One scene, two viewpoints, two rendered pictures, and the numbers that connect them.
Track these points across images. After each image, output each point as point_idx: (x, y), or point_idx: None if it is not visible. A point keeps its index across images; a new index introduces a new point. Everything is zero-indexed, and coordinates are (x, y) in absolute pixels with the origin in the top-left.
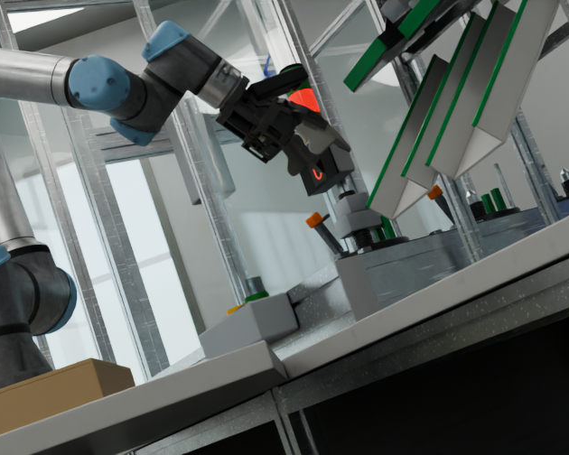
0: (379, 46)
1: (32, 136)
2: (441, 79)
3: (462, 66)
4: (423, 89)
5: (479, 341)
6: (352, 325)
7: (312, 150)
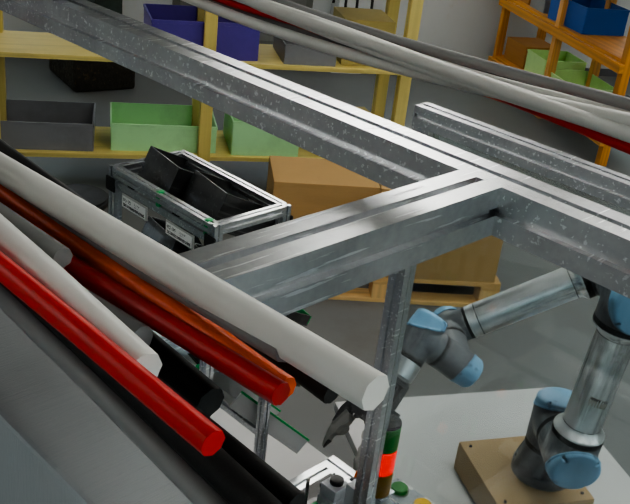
0: None
1: None
2: (243, 406)
3: (231, 383)
4: (256, 405)
5: None
6: (320, 452)
7: (347, 430)
